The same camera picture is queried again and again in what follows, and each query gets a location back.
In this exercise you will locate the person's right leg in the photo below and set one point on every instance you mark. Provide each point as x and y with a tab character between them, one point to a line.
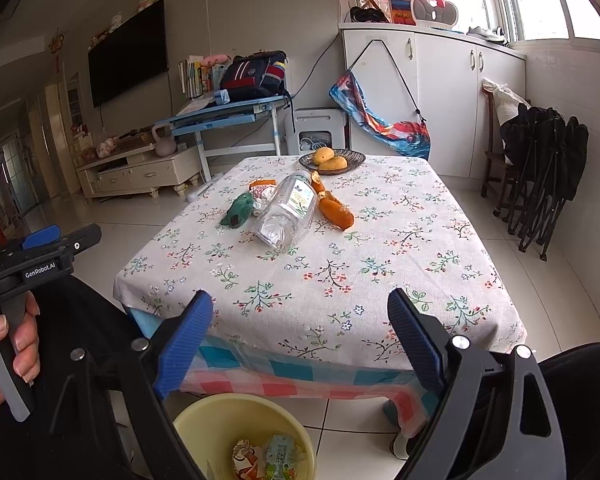
590	410

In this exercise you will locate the row of books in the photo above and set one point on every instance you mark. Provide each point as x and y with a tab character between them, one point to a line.
195	77

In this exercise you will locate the white tissue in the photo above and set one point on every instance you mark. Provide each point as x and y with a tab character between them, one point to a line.
264	197

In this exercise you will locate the red knot wall ornament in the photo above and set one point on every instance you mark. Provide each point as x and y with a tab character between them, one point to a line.
56	45

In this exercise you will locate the black shoes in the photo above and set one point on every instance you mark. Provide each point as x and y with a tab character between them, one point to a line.
367	15

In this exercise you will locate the orange picture box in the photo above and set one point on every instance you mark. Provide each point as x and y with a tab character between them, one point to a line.
401	12

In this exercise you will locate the pink plush toy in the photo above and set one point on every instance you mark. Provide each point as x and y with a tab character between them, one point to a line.
216	60

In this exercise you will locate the black folding chairs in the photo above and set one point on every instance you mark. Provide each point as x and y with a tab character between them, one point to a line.
545	160

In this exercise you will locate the black wall television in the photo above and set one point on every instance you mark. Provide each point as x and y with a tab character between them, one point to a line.
127	55

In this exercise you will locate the clear plastic bottle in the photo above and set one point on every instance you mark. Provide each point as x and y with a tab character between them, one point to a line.
285	210

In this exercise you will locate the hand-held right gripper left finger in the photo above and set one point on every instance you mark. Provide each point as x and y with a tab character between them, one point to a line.
185	345

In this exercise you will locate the blue study desk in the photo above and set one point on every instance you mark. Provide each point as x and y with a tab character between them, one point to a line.
220	119

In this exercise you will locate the white cloth bag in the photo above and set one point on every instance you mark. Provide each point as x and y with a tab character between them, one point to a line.
505	105

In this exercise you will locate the white papers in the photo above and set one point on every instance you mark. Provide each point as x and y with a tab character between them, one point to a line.
195	106

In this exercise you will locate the yellow plastic bucket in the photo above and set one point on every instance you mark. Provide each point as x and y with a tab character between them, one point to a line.
215	420

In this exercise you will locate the wooden chair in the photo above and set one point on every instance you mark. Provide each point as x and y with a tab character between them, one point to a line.
490	165

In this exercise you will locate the white sneakers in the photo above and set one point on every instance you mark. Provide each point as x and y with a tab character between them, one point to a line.
485	35

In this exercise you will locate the white cabinet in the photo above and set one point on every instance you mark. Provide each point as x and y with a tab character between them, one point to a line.
455	105

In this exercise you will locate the white air purifier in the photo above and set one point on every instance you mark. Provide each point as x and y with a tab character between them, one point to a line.
320	122

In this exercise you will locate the green wrapper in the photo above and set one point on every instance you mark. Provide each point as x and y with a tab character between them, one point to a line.
237	210

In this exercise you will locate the green plush toy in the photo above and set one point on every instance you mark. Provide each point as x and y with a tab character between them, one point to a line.
147	2

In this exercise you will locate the white plush toy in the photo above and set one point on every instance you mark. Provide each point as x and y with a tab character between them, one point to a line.
116	22

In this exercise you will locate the brown plush toy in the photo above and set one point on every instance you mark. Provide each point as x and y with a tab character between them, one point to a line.
97	39

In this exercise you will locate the cream television cabinet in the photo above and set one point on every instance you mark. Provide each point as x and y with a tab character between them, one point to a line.
140	175

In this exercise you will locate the woven fruit basket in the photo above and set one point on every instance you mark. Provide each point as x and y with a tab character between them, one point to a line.
355	159

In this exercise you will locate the light blue cloth roll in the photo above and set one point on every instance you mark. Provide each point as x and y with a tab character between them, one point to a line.
221	96

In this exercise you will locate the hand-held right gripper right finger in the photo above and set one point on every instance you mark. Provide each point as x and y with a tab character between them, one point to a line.
415	340

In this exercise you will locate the large orange fruit peel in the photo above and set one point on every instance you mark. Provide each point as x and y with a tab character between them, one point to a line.
336	210

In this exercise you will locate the person's left hand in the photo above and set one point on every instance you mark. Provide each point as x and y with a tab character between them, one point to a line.
25	340

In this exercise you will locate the light blue milk carton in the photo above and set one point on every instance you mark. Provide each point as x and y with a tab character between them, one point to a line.
282	457

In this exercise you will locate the dark striped backpack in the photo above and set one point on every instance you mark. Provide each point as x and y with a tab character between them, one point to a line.
252	77

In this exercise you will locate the pink kettlebell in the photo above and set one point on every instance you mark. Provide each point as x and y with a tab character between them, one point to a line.
165	145

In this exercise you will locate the floral tablecloth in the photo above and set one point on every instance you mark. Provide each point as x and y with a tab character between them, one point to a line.
380	260

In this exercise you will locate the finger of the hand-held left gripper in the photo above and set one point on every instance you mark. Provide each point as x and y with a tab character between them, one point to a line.
82	242
42	236

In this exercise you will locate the red snack bag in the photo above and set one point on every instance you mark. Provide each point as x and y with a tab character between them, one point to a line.
247	460

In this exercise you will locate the checkered tablecloth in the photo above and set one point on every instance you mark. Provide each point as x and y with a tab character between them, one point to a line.
290	377

